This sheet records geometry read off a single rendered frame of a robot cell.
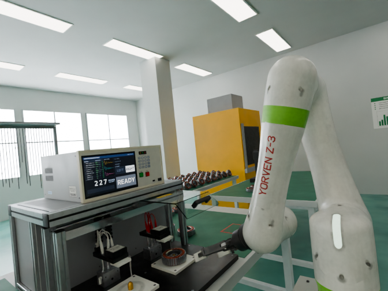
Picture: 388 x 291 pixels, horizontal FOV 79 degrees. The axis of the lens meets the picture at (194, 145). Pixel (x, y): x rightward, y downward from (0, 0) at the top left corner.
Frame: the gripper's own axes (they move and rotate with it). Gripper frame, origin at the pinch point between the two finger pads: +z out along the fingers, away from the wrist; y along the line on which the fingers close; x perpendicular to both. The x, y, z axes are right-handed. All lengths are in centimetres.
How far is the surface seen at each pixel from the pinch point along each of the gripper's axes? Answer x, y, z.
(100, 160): 44, -39, 7
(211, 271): -5.4, 3.4, 4.5
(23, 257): 21, -53, 53
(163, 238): 14.0, -5.6, 19.3
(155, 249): 12.2, -4.3, 29.2
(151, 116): 333, 182, 221
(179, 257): 3.6, -3.0, 14.2
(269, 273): -12, 152, 72
